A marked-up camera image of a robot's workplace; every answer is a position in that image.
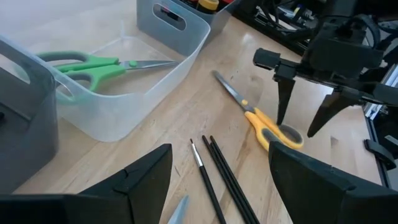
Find blue handled scissors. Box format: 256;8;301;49
167;195;190;224

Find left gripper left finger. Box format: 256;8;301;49
79;143;174;224

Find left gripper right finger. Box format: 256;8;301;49
269;142;355;224

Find green handled scissors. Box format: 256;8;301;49
35;50;181;103

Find yellow handled scissors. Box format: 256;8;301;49
212;70;305;152

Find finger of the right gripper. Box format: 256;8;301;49
307;90;354;138
275;78;295;126

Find thin black paintbrush silver ferrule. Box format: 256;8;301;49
189;138;228;224

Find grey plastic bin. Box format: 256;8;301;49
0;39;60;195
136;0;242;57

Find black aluminium table frame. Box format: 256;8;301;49
233;0;398;190

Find clear plastic bin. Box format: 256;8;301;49
0;18;211;143

